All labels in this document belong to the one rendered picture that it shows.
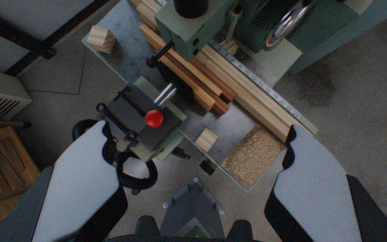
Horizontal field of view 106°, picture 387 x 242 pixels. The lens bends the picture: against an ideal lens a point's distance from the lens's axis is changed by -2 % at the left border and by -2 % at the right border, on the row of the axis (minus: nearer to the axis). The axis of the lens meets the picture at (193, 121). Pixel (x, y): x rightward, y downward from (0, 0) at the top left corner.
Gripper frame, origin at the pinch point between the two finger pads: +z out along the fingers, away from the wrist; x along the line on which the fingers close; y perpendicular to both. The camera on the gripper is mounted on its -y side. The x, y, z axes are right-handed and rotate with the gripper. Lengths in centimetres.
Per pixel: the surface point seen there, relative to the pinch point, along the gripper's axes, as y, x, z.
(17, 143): 66, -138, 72
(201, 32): -5.7, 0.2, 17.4
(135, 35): -5.1, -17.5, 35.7
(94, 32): -5.9, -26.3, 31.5
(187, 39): -4.8, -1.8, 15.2
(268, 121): 11.7, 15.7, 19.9
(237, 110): 11.4, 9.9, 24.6
